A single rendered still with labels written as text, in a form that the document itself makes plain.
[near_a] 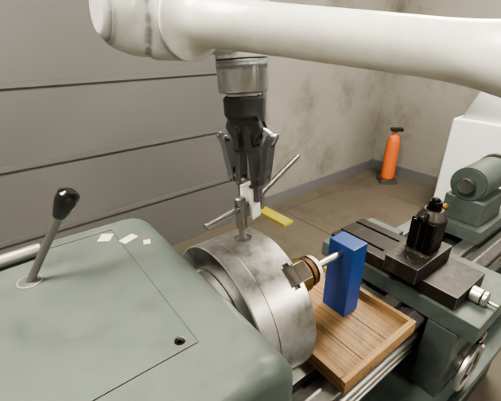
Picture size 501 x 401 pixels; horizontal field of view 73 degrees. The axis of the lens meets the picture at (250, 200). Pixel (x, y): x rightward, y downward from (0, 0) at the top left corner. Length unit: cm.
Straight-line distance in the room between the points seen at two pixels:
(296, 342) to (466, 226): 109
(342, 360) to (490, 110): 288
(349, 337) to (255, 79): 70
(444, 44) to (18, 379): 58
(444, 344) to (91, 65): 222
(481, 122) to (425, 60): 310
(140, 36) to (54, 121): 194
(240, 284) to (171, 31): 39
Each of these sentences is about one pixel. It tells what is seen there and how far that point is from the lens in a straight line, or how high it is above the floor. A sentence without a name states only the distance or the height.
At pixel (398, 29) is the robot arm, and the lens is 42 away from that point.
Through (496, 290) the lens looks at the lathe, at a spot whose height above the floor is 93.
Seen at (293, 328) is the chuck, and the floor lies 114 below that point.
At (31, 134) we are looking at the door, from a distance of 238.
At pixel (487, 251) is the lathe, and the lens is 159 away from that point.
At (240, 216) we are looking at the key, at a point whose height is 129.
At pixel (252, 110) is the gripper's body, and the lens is 60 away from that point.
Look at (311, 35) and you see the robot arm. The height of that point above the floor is 160.
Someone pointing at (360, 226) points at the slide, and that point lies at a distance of 132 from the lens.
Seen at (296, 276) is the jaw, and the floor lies 119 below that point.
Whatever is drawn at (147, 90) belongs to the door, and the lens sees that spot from 253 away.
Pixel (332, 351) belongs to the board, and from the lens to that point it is 96.
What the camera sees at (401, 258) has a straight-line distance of 109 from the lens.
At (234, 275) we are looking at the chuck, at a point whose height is 123.
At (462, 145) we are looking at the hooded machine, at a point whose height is 74.
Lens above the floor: 160
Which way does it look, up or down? 26 degrees down
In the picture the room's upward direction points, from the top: straight up
